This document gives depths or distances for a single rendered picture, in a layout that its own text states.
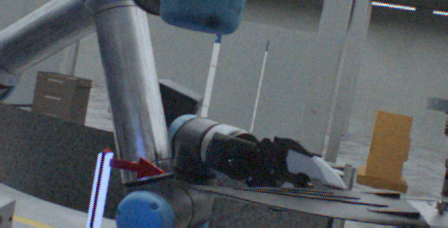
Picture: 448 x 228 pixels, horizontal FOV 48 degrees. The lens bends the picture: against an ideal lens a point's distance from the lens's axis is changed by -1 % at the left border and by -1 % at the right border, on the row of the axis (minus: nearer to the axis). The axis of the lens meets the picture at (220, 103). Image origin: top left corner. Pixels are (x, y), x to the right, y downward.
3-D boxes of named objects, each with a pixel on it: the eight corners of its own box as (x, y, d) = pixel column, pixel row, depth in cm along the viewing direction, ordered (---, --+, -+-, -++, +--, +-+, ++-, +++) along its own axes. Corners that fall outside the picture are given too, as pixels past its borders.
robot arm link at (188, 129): (196, 161, 91) (205, 114, 90) (234, 177, 82) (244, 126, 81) (158, 158, 86) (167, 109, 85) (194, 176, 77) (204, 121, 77)
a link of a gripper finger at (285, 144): (323, 146, 62) (274, 135, 69) (315, 144, 61) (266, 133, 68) (314, 183, 62) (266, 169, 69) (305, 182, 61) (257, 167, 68)
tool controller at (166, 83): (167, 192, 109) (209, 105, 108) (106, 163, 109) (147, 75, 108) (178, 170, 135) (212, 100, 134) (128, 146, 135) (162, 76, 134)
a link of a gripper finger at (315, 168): (374, 170, 61) (316, 156, 68) (343, 163, 57) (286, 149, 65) (368, 195, 61) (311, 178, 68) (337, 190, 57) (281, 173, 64)
